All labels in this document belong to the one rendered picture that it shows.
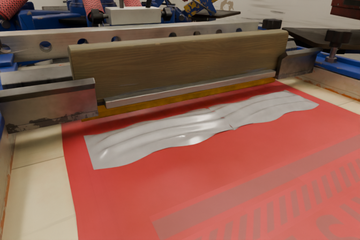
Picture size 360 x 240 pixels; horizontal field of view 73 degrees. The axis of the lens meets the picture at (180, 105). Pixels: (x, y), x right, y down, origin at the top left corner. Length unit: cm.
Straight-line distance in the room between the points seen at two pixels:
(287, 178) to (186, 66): 20
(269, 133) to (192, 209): 16
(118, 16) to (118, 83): 31
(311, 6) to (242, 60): 230
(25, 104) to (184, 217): 20
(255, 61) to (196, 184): 26
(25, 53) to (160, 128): 33
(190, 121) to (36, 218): 20
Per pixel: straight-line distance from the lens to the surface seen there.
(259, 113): 37
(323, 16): 262
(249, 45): 42
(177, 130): 31
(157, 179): 25
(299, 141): 34
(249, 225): 22
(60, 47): 54
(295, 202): 25
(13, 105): 31
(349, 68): 53
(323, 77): 54
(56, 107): 31
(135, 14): 62
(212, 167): 26
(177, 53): 34
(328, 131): 38
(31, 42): 54
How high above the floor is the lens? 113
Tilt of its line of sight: 26 degrees down
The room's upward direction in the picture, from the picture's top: 1 degrees clockwise
